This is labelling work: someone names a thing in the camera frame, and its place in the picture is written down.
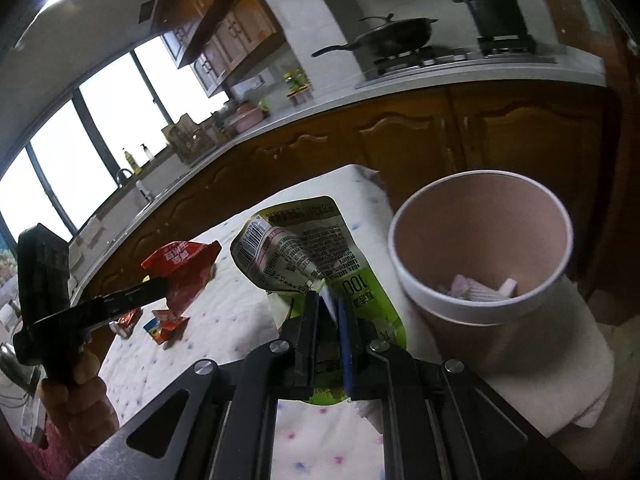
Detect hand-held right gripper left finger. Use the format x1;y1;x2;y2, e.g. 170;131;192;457
65;291;322;480

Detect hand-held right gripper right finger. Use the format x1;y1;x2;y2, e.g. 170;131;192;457
336;297;587;480

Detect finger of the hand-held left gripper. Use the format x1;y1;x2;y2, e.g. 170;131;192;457
92;278;173;331

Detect red snack wrapper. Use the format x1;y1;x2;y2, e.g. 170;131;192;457
141;240;222;322

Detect light green foil pouch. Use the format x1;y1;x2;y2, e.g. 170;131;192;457
230;195;409;407

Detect pink waste bin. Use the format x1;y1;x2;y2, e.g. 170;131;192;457
387;170;572;377

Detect person's left forearm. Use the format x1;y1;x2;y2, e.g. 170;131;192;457
15;425;108;480

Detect person's left hand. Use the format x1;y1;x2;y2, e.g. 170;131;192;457
40;352;121;461

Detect small red orange wrapper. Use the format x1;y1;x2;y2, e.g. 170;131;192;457
143;310;190;345

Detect kitchen faucet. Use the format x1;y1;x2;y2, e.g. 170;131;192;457
116;168;152;202

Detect kitchen window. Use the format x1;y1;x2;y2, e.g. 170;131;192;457
0;35;229;257

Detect dish rack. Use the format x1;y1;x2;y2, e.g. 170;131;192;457
160;113;222;164

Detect pink plastic basin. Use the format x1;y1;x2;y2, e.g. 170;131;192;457
227;102;265;134

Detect wooden base cabinets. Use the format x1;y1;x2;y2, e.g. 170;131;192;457
65;85;622;312

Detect white kitchen countertop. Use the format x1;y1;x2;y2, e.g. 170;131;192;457
67;62;608;291

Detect gas stove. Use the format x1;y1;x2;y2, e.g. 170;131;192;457
372;35;559;79

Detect black wok with lid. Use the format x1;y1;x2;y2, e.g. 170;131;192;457
311;14;439;59

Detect black cooking pot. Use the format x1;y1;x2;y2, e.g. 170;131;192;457
452;0;528;39

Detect wooden wall cabinets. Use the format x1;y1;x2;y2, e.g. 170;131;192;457
152;0;282;99

